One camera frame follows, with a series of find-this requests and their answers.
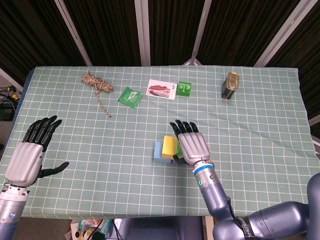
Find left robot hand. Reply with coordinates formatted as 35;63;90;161
4;115;70;188

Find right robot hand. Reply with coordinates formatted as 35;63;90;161
169;119;210;167

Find green foam cube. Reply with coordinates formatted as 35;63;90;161
175;140;184;159

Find yellow foam cube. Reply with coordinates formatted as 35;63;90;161
161;135;177;160

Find light blue foam cube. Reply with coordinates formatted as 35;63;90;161
153;141;174;164

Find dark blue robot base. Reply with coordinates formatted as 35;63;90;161
119;216;204;240

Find black electronic box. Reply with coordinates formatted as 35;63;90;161
0;104;15;121

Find green toy brick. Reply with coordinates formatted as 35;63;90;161
176;81;193;97

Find white picture card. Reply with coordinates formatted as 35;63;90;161
145;78;177;100

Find green checked tablecloth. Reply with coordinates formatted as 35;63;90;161
0;65;320;218

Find green foil sachet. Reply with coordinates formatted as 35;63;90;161
117;86;143;109

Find white table leg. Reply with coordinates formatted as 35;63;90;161
204;216;216;240

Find pile of colourful packages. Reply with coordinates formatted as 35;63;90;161
69;218;118;240

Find dark pleated curtain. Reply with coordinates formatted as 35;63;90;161
0;0;320;121

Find yellow and black cables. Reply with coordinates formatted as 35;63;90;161
0;84;22;101

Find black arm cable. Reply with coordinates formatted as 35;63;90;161
226;196;241;226

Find black printed velcro strap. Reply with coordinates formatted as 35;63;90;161
237;216;256;240

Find braided beige rope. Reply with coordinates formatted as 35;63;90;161
80;70;115;118

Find white metal frame post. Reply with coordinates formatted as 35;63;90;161
54;0;93;67
134;0;152;67
183;0;213;66
253;0;310;68

